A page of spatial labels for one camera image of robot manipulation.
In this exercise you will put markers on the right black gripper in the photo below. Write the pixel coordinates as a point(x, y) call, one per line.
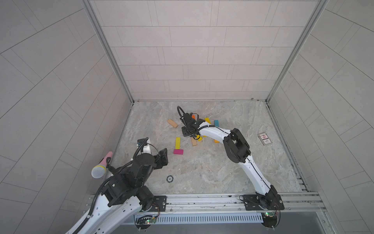
point(184, 130)

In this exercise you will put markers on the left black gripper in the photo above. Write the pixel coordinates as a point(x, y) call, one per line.
point(160, 164)

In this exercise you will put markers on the tan wooden block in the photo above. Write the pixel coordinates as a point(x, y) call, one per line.
point(193, 141)
point(172, 123)

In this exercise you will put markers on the magenta block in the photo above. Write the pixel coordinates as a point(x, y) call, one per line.
point(178, 152)

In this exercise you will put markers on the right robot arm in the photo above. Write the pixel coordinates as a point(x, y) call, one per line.
point(238, 151)

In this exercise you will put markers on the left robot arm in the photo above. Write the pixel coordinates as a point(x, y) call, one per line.
point(121, 196)

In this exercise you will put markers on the pink microphone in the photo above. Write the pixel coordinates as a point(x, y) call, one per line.
point(100, 170)

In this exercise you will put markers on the left circuit board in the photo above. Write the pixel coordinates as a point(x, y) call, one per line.
point(144, 222)

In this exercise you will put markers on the circuit board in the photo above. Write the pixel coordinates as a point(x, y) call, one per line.
point(270, 219)
point(144, 222)

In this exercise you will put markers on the small printed card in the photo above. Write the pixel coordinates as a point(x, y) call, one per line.
point(265, 139)

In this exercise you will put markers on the right circuit board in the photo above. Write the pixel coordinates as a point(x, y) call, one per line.
point(270, 219)

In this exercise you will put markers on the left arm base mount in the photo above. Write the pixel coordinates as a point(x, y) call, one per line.
point(158, 204)

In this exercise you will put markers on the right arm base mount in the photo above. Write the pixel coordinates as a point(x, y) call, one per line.
point(258, 202)

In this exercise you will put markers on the aluminium rail frame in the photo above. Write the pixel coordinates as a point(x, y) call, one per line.
point(230, 203)

